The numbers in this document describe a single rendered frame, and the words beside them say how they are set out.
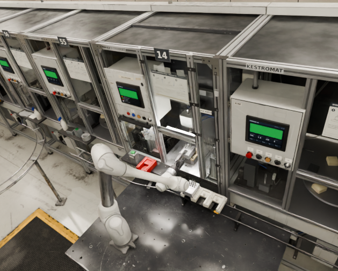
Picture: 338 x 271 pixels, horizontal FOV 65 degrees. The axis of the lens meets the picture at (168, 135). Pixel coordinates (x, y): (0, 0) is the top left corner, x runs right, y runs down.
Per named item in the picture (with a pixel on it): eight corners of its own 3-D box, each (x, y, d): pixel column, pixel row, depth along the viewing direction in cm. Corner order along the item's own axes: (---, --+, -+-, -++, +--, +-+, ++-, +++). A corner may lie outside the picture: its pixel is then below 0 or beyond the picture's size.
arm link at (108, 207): (105, 232, 220) (95, 214, 236) (123, 223, 228) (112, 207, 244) (95, 157, 180) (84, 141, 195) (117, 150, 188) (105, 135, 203)
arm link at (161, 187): (166, 179, 232) (178, 181, 223) (156, 192, 224) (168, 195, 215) (162, 170, 227) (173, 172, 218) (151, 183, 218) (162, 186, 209)
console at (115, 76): (116, 115, 244) (101, 69, 216) (136, 99, 261) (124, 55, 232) (152, 127, 223) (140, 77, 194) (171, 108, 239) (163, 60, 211)
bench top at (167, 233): (66, 255, 224) (64, 252, 222) (143, 171, 286) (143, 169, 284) (235, 390, 147) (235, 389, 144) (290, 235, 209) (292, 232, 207)
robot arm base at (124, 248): (128, 257, 210) (126, 254, 207) (108, 244, 222) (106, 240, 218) (142, 239, 221) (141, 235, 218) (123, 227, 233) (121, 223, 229)
